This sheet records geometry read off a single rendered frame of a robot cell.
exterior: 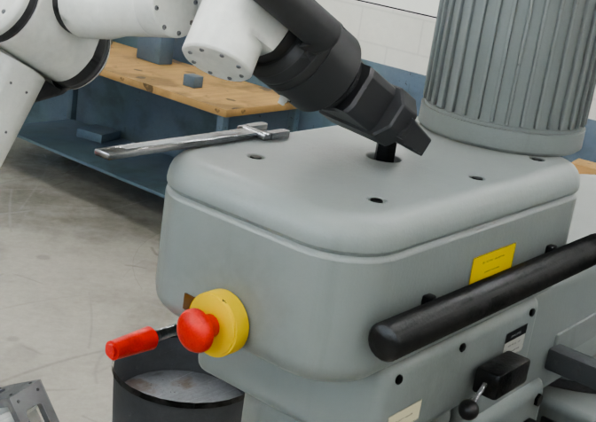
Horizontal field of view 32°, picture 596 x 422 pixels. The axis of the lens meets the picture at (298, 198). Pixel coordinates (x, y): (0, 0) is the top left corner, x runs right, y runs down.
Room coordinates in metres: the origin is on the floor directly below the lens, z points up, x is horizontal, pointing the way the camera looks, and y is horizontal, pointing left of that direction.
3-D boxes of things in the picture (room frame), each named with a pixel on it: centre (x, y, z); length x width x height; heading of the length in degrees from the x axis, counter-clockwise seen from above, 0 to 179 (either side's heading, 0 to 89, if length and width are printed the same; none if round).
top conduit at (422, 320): (0.99, -0.22, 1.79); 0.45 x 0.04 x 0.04; 143
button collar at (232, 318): (0.86, 0.06, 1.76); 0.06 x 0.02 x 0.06; 53
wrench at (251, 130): (0.99, 0.11, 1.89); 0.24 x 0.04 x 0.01; 143
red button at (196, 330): (0.84, 0.07, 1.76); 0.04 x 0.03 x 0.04; 53
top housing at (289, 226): (1.06, -0.09, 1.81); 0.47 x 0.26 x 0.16; 143
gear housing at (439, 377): (1.08, -0.11, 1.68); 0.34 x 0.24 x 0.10; 143
